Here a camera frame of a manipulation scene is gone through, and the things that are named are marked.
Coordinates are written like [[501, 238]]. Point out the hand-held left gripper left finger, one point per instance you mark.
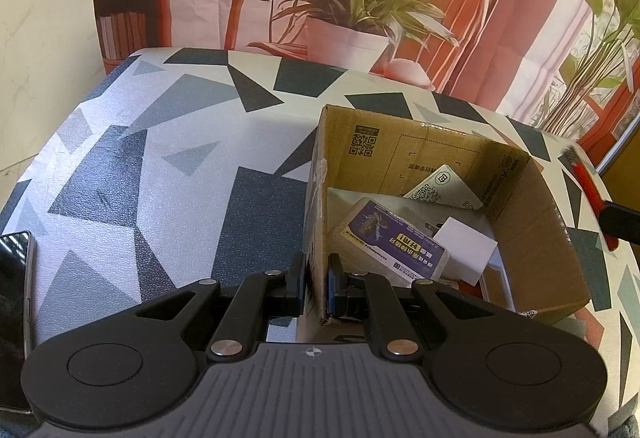
[[297, 285]]

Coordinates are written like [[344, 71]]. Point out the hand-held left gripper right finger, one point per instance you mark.
[[334, 288]]

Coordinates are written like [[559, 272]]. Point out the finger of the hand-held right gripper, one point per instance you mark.
[[622, 225]]

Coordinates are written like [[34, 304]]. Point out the red brush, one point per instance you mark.
[[587, 183]]

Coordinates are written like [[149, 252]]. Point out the brown cardboard box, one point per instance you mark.
[[525, 228]]

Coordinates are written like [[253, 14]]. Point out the purple printed box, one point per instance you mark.
[[390, 243]]

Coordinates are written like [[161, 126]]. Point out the white rectangular block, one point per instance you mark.
[[465, 245]]

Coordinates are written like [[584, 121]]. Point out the white coded card packet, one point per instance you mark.
[[445, 190]]

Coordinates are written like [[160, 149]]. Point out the geometric patterned tablecloth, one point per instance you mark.
[[150, 168]]

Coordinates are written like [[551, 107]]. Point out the black smartphone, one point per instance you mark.
[[12, 318]]

